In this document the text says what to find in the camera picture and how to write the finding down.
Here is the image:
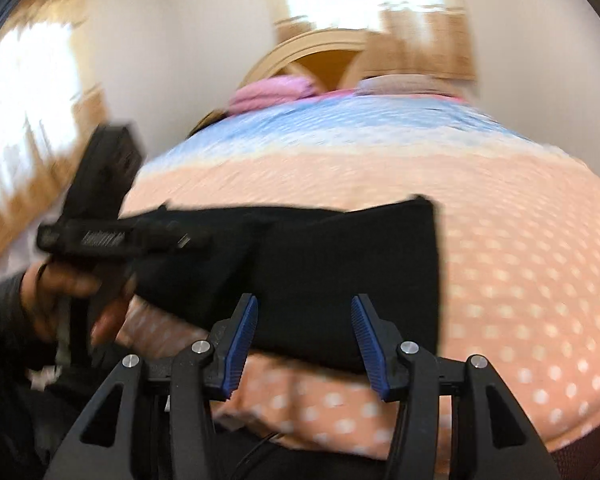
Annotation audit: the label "person's dark clothing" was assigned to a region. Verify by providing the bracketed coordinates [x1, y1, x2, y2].
[0, 340, 581, 480]

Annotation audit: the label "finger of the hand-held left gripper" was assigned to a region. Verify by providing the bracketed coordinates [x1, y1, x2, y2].
[130, 205, 214, 258]

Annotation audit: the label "black cable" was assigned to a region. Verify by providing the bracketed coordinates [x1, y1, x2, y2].
[232, 432, 281, 480]

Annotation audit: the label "black pants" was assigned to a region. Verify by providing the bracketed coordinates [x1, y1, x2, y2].
[117, 194, 442, 374]

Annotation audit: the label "person's left hand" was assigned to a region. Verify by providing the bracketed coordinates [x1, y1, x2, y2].
[22, 260, 133, 346]

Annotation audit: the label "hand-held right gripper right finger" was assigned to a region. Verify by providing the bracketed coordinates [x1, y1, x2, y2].
[350, 294, 561, 480]

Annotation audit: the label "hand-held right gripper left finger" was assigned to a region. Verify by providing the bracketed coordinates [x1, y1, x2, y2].
[42, 294, 260, 480]

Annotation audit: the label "cream wooden headboard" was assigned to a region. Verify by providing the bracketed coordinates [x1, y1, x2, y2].
[237, 27, 381, 97]

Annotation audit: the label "beige lace curtain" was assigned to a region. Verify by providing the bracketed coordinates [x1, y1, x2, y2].
[0, 0, 109, 267]
[272, 0, 479, 82]

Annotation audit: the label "striped pillow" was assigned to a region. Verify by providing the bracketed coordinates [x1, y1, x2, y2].
[355, 74, 457, 99]

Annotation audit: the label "polka dot bed cover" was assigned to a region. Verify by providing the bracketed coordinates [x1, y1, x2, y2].
[115, 89, 600, 461]

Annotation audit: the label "pink pillows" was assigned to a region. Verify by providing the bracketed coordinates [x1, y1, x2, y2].
[227, 74, 322, 117]

